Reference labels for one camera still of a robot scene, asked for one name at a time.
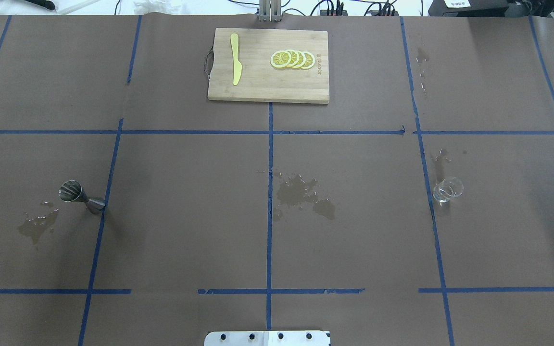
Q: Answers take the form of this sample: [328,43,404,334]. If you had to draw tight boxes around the aluminium frame post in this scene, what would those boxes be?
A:
[257,0,283,22]

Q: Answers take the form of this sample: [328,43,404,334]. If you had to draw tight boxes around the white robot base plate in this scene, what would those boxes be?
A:
[204,330,331,346]

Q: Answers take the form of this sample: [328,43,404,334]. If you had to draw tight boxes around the yellow plastic knife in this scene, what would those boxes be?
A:
[229,33,242,86]

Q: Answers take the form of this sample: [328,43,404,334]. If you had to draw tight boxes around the steel measuring jigger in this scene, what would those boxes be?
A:
[59,180,106,214]

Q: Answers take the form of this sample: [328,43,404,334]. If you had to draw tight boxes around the bamboo cutting board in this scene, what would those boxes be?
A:
[207,28,330,104]

